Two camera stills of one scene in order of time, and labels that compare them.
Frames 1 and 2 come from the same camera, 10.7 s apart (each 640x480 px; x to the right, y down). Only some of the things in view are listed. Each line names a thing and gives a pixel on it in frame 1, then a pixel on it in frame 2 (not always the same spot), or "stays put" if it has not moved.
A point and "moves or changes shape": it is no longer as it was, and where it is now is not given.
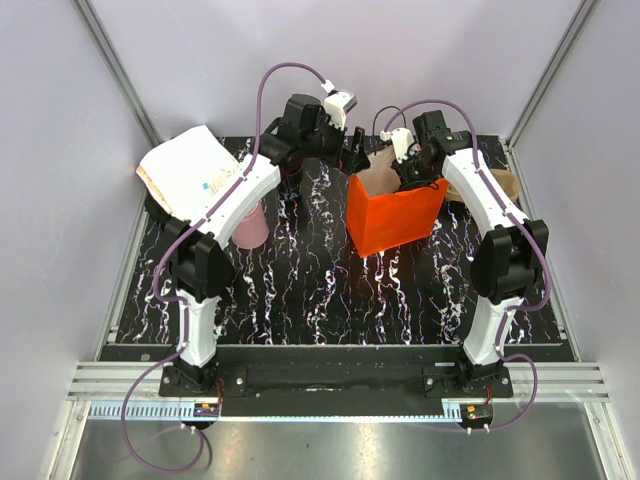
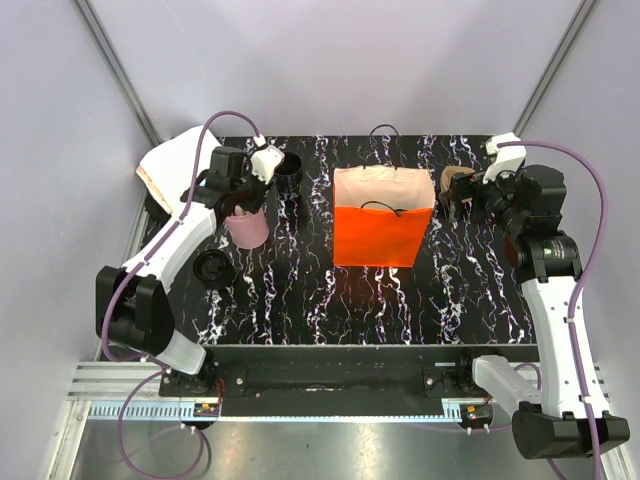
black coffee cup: x=290 y=182 stays put
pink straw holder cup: x=252 y=230 stays put
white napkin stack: x=188 y=171 stays put
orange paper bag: x=380 y=217 moves or changes shape
